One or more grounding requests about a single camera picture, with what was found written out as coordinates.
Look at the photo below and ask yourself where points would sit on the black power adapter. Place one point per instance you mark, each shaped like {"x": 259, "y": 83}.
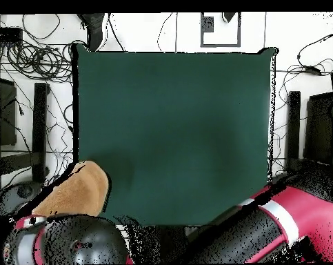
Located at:
{"x": 312, "y": 69}

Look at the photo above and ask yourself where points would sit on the grey swivel chair base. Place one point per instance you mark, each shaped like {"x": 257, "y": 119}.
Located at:
{"x": 20, "y": 193}

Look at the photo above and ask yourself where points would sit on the dark green table cloth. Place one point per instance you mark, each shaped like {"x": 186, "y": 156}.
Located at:
{"x": 169, "y": 110}

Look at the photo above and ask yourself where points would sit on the black cabinet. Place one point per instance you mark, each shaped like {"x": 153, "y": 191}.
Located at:
{"x": 4, "y": 110}

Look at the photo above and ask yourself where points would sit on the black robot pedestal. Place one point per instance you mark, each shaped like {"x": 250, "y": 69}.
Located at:
{"x": 166, "y": 243}

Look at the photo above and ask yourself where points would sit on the black flat box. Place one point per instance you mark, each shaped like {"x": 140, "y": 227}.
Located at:
{"x": 6, "y": 34}

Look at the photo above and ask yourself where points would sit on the black chair seat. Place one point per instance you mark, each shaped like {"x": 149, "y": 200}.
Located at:
{"x": 319, "y": 129}

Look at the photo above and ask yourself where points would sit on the black metal stand foot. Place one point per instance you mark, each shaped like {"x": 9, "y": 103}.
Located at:
{"x": 293, "y": 124}
{"x": 39, "y": 132}

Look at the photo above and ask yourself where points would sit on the tan terry towel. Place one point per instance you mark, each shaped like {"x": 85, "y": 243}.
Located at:
{"x": 78, "y": 190}

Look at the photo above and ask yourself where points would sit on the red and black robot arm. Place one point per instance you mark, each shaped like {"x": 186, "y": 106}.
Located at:
{"x": 265, "y": 234}

